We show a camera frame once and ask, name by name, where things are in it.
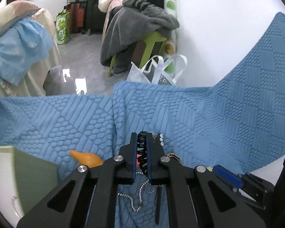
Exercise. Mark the green plastic stool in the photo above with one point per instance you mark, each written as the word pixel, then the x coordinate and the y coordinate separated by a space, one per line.
pixel 118 47

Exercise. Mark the white tote bag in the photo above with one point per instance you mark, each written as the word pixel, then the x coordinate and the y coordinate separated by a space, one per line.
pixel 153 72

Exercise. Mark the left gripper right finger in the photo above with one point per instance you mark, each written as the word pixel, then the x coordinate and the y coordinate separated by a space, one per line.
pixel 196 197

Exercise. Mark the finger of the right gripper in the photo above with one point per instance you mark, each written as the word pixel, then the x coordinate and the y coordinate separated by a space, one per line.
pixel 228 177

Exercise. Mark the black woven bangle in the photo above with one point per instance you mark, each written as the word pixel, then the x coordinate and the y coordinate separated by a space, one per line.
pixel 174 157

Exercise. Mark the light blue bed quilt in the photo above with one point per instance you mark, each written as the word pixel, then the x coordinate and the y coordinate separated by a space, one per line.
pixel 24 44

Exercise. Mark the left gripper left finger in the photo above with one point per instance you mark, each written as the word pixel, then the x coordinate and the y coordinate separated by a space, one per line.
pixel 87 197

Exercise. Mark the orange gourd ornament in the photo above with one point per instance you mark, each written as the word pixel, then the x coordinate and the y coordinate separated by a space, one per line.
pixel 89 159

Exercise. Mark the blue textured sofa cover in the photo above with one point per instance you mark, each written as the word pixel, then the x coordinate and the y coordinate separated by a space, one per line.
pixel 239 123

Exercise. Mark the red suitcase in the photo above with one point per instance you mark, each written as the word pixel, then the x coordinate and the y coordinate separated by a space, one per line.
pixel 77 16

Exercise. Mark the green shopping bag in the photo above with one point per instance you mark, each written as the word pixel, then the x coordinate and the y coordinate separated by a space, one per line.
pixel 62 27

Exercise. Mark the grey fleece blanket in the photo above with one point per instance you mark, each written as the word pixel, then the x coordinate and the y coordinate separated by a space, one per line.
pixel 141 16

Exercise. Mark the fruit print rolled mat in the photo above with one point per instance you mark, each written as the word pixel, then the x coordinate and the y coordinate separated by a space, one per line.
pixel 169 48

